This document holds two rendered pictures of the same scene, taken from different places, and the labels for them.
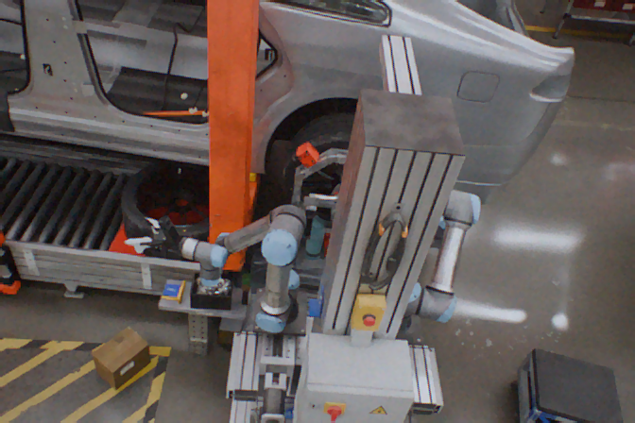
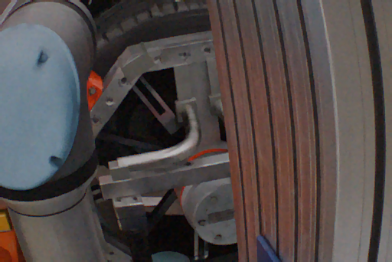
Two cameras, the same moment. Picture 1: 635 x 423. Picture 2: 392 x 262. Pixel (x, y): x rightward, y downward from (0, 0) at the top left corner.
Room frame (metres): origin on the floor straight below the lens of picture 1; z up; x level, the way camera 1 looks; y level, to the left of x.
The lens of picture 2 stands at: (0.74, 0.02, 1.61)
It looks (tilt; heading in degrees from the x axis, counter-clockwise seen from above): 24 degrees down; 355
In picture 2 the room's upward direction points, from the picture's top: 8 degrees counter-clockwise
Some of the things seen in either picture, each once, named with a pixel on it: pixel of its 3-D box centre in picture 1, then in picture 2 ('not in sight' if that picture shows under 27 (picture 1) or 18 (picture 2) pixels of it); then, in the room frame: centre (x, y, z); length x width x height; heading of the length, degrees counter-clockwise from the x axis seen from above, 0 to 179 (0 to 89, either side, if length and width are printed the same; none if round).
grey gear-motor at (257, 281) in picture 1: (269, 256); not in sight; (2.26, 0.23, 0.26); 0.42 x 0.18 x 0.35; 3
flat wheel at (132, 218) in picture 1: (182, 209); not in sight; (2.39, 0.79, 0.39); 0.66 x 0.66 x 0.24
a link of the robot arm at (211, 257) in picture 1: (210, 254); not in sight; (1.39, 0.36, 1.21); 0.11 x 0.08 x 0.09; 82
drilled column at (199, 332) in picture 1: (200, 324); not in sight; (1.75, 0.51, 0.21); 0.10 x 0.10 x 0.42; 3
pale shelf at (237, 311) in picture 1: (205, 299); not in sight; (1.75, 0.48, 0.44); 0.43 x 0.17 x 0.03; 93
